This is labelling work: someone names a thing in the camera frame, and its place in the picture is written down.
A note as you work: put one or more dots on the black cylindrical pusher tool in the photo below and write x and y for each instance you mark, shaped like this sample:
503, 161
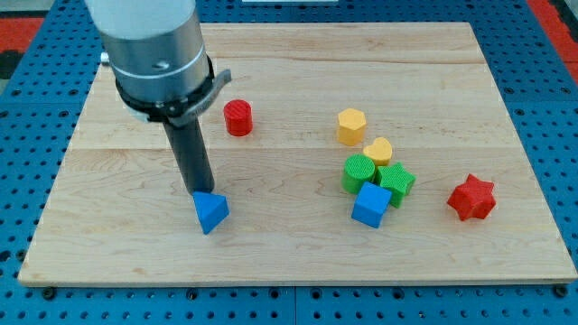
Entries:
190, 153

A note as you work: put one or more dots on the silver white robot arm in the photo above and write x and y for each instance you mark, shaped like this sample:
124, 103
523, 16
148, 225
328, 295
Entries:
163, 73

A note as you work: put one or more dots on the blue triangle block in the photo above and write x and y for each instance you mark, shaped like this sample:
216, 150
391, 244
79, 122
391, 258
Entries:
211, 209

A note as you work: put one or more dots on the green star block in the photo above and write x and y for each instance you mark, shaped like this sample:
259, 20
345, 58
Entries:
398, 180

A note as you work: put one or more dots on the red star block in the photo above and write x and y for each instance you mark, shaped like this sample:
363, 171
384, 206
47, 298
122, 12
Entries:
472, 199

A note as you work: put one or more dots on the red cylinder block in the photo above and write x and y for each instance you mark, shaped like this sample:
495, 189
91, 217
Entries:
238, 117

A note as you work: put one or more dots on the wooden board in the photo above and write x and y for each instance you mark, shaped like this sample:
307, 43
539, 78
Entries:
119, 215

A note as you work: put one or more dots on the yellow hexagon block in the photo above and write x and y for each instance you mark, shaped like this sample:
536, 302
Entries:
351, 126

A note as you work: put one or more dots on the green cylinder block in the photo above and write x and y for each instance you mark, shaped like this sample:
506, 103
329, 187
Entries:
357, 170

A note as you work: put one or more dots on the blue cube block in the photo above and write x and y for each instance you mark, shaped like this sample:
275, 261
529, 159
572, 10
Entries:
371, 204

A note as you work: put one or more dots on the yellow heart block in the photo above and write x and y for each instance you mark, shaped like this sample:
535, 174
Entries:
380, 152

